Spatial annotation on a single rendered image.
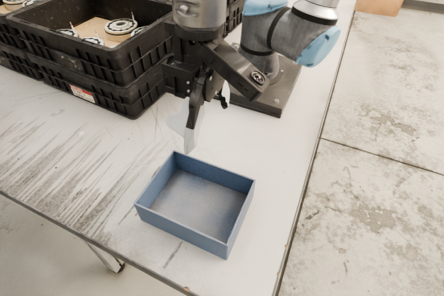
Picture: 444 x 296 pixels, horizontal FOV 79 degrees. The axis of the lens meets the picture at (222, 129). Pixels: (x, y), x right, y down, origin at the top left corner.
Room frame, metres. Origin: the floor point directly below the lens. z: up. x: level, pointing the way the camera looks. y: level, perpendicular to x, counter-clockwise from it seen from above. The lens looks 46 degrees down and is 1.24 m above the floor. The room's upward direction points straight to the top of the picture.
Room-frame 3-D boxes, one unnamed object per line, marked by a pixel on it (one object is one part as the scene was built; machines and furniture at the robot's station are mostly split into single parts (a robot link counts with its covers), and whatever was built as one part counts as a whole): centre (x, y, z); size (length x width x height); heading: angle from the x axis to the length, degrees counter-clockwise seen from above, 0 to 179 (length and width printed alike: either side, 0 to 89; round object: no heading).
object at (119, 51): (0.77, 0.35, 0.92); 0.40 x 0.30 x 0.02; 62
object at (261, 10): (0.75, -0.12, 0.91); 0.13 x 0.12 x 0.14; 46
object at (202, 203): (0.29, 0.05, 0.74); 0.20 x 0.15 x 0.07; 66
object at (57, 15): (0.77, 0.35, 0.87); 0.40 x 0.30 x 0.11; 62
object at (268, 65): (0.76, -0.11, 0.80); 0.15 x 0.15 x 0.10
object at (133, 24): (0.84, 0.32, 0.86); 0.10 x 0.10 x 0.01
